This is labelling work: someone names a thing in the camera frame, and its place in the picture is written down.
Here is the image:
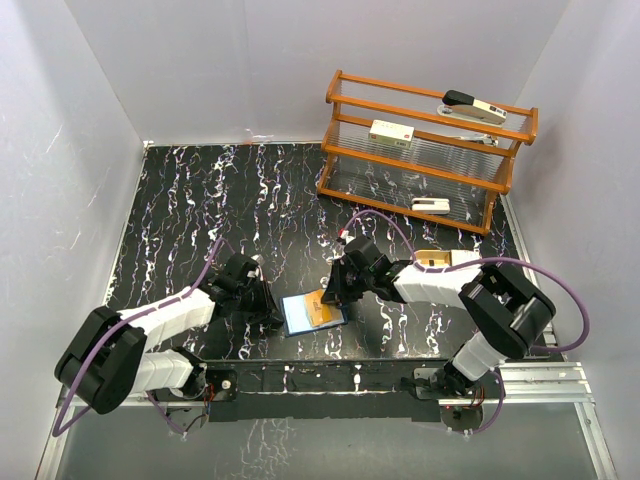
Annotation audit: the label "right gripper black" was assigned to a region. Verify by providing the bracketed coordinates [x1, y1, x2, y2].
[322, 259, 373, 303]

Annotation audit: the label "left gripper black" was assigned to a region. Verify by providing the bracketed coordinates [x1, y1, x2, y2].
[235, 276, 284, 325]

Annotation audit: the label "orange patterned credit card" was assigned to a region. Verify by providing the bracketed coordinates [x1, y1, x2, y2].
[303, 289, 334, 327]

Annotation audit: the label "blue card holder wallet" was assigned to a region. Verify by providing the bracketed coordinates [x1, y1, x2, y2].
[281, 289, 347, 337]

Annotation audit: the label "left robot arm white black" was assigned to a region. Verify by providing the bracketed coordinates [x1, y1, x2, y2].
[54, 253, 282, 414]

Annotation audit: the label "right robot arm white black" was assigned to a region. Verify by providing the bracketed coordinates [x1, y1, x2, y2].
[321, 236, 556, 397]

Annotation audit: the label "white cards in tray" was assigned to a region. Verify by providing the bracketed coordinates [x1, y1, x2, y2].
[450, 250, 482, 266]

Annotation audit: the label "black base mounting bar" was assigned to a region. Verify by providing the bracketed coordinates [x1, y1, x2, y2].
[149, 357, 506, 424]

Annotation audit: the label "beige plastic tray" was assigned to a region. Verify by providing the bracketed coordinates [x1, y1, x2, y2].
[412, 250, 454, 271]

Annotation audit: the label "small white stapler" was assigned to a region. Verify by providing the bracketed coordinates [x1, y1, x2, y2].
[411, 197, 450, 215]

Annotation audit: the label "white staples box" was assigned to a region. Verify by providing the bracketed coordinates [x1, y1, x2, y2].
[368, 119, 415, 149]

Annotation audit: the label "orange wooden shelf rack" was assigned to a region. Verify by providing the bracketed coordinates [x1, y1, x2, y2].
[317, 71, 539, 235]

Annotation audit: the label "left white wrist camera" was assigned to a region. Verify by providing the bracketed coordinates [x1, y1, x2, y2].
[247, 254, 264, 281]

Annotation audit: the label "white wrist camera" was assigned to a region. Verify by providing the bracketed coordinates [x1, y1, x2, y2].
[337, 228, 355, 246]
[247, 254, 264, 281]

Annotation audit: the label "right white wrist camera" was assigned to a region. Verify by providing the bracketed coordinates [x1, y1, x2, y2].
[337, 228, 355, 246]

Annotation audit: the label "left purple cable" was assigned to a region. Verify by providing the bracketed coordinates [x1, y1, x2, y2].
[52, 237, 229, 437]

